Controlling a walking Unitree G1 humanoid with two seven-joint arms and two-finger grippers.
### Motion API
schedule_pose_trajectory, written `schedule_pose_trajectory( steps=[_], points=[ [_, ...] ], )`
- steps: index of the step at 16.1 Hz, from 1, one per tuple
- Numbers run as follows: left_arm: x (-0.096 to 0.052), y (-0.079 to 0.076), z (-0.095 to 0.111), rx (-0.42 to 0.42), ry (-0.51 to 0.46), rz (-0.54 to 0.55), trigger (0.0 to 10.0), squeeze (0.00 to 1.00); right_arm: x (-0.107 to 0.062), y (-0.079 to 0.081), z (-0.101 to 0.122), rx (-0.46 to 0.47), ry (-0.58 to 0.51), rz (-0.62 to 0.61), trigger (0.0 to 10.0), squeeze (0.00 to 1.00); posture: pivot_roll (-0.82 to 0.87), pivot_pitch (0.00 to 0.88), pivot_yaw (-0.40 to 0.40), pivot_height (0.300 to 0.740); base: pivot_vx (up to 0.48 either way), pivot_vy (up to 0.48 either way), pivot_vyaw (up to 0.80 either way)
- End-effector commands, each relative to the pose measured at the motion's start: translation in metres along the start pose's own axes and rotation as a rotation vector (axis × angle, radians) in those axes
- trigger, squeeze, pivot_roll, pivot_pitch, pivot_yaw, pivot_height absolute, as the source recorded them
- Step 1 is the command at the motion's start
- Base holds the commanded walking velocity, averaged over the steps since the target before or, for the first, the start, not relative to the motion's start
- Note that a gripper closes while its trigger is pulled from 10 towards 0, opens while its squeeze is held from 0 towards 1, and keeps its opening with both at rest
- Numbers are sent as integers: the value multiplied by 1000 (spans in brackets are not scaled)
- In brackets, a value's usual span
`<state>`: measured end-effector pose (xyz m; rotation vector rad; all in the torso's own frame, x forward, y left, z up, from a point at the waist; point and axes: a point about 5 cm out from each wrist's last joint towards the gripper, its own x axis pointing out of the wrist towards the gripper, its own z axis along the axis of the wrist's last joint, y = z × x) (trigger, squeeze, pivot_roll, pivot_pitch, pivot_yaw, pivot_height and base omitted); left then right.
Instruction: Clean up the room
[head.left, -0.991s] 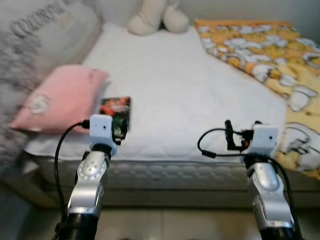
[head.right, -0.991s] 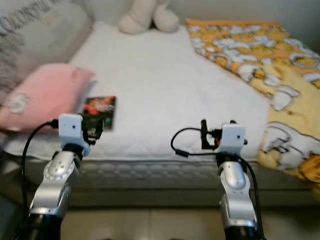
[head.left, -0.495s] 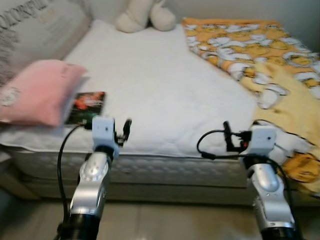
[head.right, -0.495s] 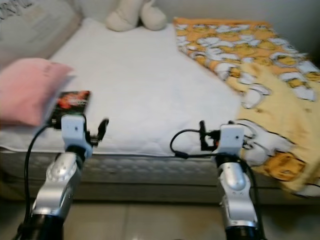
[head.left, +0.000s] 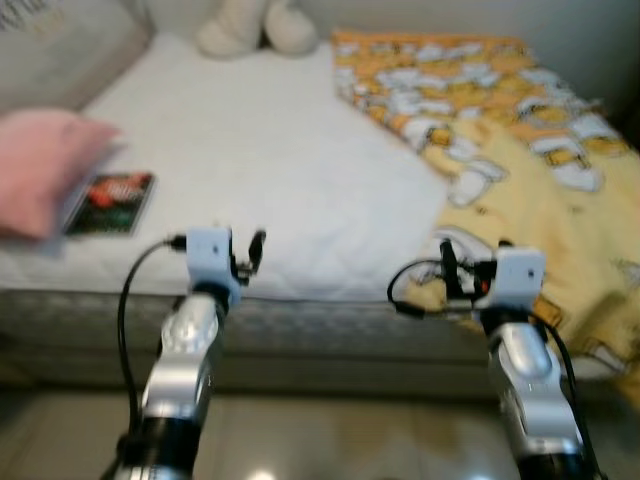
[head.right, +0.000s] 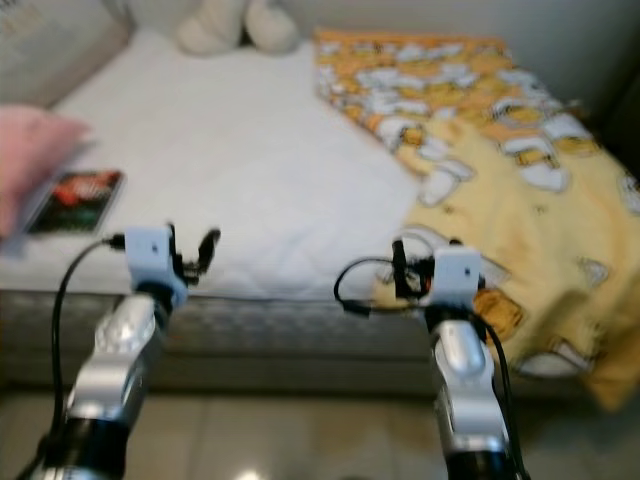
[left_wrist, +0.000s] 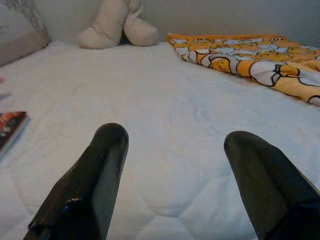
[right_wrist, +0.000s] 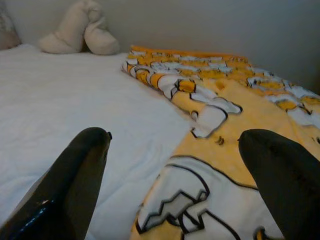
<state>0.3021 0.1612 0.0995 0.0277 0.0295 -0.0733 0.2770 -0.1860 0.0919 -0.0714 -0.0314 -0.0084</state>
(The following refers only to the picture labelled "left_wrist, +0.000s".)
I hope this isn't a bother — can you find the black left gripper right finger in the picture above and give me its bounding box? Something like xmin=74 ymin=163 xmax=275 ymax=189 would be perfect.
xmin=223 ymin=130 xmax=320 ymax=240

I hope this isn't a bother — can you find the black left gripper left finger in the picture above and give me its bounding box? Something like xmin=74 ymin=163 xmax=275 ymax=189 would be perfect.
xmin=23 ymin=122 xmax=130 ymax=240

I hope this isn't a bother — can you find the dark red-green cover book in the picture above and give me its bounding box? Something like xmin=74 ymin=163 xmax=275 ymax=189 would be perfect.
xmin=0 ymin=111 xmax=32 ymax=162

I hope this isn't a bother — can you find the yellow cartoon print blanket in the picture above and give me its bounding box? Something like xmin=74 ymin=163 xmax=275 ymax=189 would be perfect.
xmin=166 ymin=32 xmax=320 ymax=107

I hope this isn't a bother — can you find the white quilted mattress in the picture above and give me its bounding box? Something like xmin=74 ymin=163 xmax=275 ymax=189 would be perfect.
xmin=0 ymin=39 xmax=320 ymax=240

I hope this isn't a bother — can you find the cream plush toy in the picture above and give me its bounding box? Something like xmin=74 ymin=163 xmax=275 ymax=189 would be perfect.
xmin=77 ymin=0 xmax=160 ymax=50

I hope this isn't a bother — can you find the grey ornament print headboard cushion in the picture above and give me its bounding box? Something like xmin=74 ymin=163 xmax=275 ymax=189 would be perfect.
xmin=0 ymin=0 xmax=52 ymax=67

